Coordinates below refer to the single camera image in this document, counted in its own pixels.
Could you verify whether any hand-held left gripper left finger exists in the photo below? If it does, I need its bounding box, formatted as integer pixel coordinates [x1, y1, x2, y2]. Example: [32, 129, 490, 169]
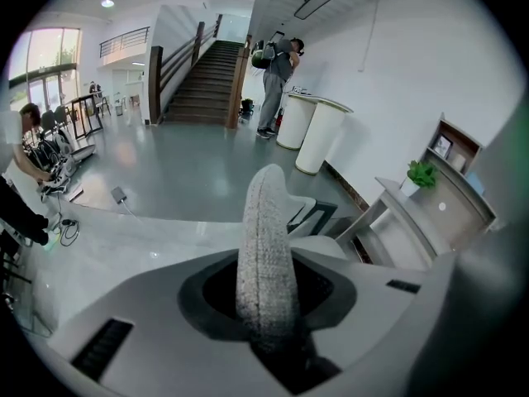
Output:
[41, 249, 290, 397]

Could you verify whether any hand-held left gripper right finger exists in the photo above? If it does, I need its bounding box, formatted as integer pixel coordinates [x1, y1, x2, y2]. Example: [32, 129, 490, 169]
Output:
[296, 252, 460, 397]

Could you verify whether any white round pedestal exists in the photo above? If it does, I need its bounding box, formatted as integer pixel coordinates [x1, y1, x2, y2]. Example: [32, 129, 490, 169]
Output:
[294, 99, 355, 176]
[275, 93, 320, 151]

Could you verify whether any green potted plant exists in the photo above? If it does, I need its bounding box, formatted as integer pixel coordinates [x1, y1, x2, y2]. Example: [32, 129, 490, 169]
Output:
[398, 159, 440, 198]

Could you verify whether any dark high table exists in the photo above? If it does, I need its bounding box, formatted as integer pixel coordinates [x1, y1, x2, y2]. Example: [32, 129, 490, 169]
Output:
[70, 90, 105, 141]

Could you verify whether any large window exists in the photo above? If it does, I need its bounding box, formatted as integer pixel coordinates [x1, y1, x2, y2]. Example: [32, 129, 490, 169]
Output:
[7, 26, 82, 113]

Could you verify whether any dark picture frame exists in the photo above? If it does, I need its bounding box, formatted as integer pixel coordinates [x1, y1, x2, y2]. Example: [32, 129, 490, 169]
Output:
[431, 133, 455, 160]

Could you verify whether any pile of black white devices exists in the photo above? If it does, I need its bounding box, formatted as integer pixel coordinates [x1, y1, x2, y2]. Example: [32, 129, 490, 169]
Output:
[22, 128, 98, 201]

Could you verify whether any black cable coil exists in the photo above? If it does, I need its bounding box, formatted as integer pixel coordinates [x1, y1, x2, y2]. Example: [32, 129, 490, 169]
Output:
[59, 218, 81, 247]

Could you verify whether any grey fabric sack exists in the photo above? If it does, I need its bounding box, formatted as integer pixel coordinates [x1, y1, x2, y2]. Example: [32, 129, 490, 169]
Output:
[234, 163, 350, 353]

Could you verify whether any dark balcony railing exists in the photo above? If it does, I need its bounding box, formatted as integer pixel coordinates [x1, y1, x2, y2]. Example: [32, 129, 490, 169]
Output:
[98, 26, 151, 60]

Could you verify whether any wooden shelf desk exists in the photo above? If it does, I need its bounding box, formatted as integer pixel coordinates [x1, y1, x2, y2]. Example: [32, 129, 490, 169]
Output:
[333, 112, 500, 273]

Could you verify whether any dark wooden staircase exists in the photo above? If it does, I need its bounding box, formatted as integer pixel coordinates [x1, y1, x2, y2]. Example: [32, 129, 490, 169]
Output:
[149, 13, 254, 131]

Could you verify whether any blue box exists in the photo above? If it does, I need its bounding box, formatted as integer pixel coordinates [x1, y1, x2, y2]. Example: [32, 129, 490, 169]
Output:
[466, 171, 488, 197]

